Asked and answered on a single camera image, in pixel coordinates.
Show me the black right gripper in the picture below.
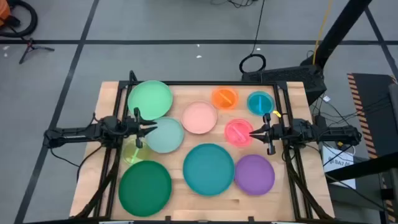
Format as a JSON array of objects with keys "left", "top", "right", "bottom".
[{"left": 249, "top": 113, "right": 285, "bottom": 156}]

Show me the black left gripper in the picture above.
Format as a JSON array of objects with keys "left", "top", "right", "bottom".
[{"left": 124, "top": 107, "right": 158, "bottom": 149}]

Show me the pale blue-grey plastic plate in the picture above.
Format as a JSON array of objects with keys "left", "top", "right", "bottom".
[{"left": 144, "top": 116, "right": 185, "bottom": 154}]

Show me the small transparent pink plate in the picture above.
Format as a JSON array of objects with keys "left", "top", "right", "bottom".
[{"left": 224, "top": 118, "right": 255, "bottom": 147}]

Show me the large light green plastic plate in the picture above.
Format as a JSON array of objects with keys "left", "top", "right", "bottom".
[{"left": 127, "top": 80, "right": 174, "bottom": 121}]

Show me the small transparent cyan plate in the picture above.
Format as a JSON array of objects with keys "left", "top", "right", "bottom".
[{"left": 246, "top": 90, "right": 276, "bottom": 116}]

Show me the small transparent yellow-green plate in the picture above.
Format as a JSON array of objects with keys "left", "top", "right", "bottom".
[{"left": 121, "top": 136, "right": 154, "bottom": 166}]

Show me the purple plastic plate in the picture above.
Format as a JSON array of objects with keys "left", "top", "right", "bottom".
[{"left": 234, "top": 154, "right": 276, "bottom": 197}]

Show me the salmon pink plastic plate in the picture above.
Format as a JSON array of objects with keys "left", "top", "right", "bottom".
[{"left": 180, "top": 100, "right": 218, "bottom": 135}]

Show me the small transparent orange plate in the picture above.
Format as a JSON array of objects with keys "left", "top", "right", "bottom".
[{"left": 211, "top": 87, "right": 239, "bottom": 110}]

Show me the large dark green plastic plate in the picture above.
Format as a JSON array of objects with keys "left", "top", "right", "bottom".
[{"left": 118, "top": 160, "right": 173, "bottom": 218}]

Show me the large teal plastic plate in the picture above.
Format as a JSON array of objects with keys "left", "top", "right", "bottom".
[{"left": 182, "top": 142, "right": 236, "bottom": 197}]

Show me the black perforated stand base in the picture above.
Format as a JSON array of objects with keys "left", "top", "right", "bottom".
[{"left": 241, "top": 63, "right": 328, "bottom": 106}]

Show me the white printed box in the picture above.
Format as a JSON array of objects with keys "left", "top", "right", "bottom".
[{"left": 321, "top": 144, "right": 357, "bottom": 190}]

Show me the black crossbeam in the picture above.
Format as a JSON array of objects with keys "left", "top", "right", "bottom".
[{"left": 325, "top": 151, "right": 398, "bottom": 184}]

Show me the black hazard-striped floor mat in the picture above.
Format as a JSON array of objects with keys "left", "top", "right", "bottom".
[{"left": 347, "top": 73, "right": 398, "bottom": 224}]

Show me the black tripod stand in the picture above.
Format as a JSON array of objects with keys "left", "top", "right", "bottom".
[{"left": 18, "top": 37, "right": 56, "bottom": 65}]

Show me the orange vacuum cleaner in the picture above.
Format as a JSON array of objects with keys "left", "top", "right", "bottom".
[{"left": 0, "top": 0, "right": 12, "bottom": 27}]

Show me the black aluminium table frame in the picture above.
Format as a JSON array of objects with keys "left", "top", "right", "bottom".
[{"left": 74, "top": 70, "right": 335, "bottom": 224}]

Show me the black coiled floor cable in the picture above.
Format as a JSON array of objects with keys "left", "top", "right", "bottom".
[{"left": 238, "top": 0, "right": 267, "bottom": 75}]

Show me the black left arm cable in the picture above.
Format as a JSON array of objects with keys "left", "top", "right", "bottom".
[{"left": 49, "top": 144, "right": 105, "bottom": 183}]

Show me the yellow hanging cable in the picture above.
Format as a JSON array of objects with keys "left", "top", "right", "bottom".
[{"left": 312, "top": 0, "right": 334, "bottom": 65}]

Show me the black camera stand post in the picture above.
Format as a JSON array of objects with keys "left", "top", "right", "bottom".
[{"left": 300, "top": 0, "right": 374, "bottom": 71}]

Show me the black vacuum hose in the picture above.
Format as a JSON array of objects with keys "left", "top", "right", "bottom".
[{"left": 0, "top": 0, "right": 39, "bottom": 39}]

